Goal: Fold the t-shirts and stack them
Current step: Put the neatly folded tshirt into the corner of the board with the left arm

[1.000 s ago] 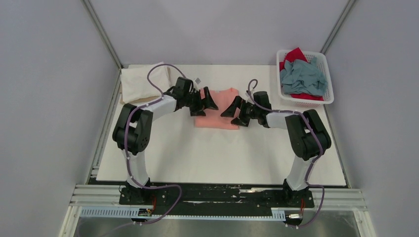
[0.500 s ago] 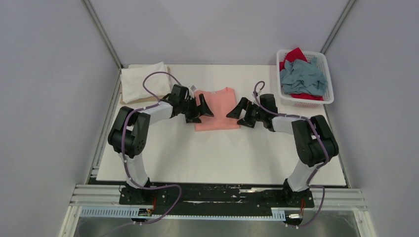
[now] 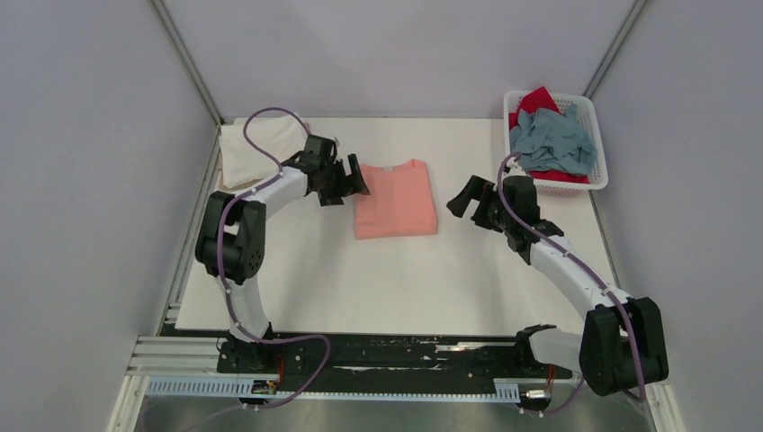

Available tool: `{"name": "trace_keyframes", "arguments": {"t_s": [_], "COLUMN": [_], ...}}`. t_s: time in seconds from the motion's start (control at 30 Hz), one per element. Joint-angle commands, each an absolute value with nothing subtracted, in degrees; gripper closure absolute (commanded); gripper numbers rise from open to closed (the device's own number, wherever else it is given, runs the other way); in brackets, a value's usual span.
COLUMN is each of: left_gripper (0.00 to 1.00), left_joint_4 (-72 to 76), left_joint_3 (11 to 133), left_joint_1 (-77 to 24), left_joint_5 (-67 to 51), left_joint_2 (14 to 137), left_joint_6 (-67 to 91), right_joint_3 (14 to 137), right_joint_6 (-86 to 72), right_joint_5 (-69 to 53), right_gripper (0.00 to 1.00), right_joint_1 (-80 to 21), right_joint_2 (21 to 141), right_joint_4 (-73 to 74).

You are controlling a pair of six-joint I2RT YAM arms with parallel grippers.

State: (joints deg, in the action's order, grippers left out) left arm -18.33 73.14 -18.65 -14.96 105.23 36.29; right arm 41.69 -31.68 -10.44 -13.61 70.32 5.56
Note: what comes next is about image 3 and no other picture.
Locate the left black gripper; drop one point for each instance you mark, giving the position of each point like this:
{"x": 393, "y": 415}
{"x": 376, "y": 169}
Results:
{"x": 354, "y": 183}

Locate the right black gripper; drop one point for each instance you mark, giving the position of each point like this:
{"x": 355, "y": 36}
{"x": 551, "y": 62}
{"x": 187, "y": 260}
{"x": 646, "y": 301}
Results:
{"x": 477, "y": 189}

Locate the salmon pink t shirt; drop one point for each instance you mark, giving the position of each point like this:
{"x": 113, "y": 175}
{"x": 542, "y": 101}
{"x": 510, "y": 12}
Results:
{"x": 400, "y": 202}

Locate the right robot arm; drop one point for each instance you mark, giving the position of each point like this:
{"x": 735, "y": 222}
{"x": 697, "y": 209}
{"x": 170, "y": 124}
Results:
{"x": 622, "y": 344}

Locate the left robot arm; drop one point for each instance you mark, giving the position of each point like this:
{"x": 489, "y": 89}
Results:
{"x": 231, "y": 241}

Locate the grey blue t shirt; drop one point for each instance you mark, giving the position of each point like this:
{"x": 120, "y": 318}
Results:
{"x": 546, "y": 140}

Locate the folded beige t shirt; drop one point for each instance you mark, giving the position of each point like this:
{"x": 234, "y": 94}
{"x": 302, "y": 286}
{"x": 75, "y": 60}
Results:
{"x": 229, "y": 185}

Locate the red t shirt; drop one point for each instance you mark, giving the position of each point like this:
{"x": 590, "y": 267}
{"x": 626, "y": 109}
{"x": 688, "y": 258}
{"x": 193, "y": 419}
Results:
{"x": 537, "y": 99}

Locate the folded white t shirt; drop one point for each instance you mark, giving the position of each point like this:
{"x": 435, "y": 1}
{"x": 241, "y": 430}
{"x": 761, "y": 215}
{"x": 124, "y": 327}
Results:
{"x": 253, "y": 149}

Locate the white plastic basket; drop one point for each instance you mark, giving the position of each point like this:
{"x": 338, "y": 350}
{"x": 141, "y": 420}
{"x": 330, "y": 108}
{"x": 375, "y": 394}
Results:
{"x": 587, "y": 118}

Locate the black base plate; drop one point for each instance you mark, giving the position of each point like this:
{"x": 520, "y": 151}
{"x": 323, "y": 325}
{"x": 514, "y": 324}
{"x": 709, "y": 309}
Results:
{"x": 414, "y": 363}

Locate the white slotted cable duct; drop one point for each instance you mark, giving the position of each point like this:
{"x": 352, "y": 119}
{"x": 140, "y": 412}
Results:
{"x": 253, "y": 388}

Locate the right aluminium frame post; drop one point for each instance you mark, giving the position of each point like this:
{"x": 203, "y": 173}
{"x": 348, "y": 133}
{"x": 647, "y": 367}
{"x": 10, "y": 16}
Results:
{"x": 626, "y": 28}

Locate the aluminium frame post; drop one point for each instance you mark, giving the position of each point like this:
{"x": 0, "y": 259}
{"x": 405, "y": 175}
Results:
{"x": 176, "y": 40}
{"x": 626, "y": 28}

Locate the left aluminium frame post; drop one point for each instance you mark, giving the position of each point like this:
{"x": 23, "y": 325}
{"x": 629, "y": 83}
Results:
{"x": 176, "y": 40}

